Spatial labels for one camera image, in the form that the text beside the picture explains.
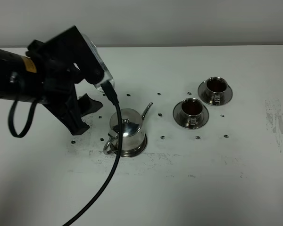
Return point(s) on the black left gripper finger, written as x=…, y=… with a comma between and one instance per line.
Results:
x=62, y=102
x=88, y=105

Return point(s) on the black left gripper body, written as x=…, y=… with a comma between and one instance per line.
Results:
x=46, y=73

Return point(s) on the stainless steel teapot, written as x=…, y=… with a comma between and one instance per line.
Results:
x=133, y=130

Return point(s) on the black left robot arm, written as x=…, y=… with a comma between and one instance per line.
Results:
x=5, y=93

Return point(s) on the round steel teapot coaster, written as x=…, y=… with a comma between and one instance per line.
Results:
x=136, y=151

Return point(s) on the near stainless steel teacup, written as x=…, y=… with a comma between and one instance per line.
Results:
x=192, y=106

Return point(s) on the stainless steel teacup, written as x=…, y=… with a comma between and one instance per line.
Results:
x=192, y=106
x=216, y=84

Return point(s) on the far stainless steel teacup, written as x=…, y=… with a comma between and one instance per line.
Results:
x=216, y=84

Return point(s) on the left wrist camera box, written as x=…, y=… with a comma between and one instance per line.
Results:
x=77, y=50

